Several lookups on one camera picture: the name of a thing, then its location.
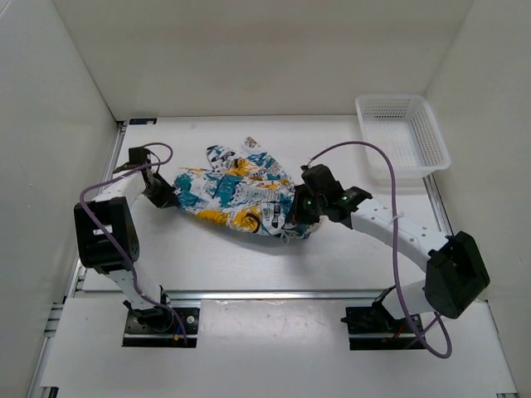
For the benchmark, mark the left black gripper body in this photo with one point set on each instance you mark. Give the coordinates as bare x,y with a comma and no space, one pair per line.
154,173

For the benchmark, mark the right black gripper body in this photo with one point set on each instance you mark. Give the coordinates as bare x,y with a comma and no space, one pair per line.
307,209

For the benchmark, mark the patterned white shorts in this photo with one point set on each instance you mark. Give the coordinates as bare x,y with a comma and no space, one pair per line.
244,189

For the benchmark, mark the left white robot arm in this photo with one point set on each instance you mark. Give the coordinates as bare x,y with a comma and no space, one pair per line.
107,239

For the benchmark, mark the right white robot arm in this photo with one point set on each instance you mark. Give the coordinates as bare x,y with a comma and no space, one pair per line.
455,273

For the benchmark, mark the black corner label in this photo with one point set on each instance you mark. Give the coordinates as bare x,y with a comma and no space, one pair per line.
143,121

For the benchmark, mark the white plastic basket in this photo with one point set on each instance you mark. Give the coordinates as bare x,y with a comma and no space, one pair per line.
405,128

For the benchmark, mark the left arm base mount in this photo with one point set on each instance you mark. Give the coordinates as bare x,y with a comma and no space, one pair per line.
159,328

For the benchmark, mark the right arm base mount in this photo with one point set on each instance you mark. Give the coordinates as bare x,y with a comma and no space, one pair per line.
372,328

